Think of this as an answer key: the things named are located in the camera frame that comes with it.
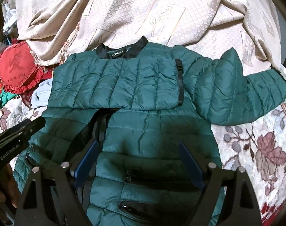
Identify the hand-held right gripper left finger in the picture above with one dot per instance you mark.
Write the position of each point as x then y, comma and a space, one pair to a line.
86, 160

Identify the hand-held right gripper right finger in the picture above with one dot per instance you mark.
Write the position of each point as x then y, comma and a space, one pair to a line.
190, 162

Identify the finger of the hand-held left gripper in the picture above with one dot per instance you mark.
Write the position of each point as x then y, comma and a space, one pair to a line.
33, 126

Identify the green puffer jacket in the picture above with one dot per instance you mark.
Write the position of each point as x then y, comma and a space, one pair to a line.
143, 113

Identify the person's left hand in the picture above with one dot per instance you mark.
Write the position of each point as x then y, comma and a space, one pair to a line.
12, 186

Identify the light blue garment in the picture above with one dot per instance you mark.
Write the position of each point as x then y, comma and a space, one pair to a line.
41, 93

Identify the bright green cloth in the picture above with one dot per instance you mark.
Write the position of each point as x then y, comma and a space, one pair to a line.
2, 101

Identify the red heart-shaped pillow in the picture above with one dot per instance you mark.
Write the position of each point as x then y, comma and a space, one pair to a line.
17, 71

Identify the floral bed sheet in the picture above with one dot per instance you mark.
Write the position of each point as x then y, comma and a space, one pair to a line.
253, 153

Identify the beige patterned blanket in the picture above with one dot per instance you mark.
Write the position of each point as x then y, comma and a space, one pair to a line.
143, 11

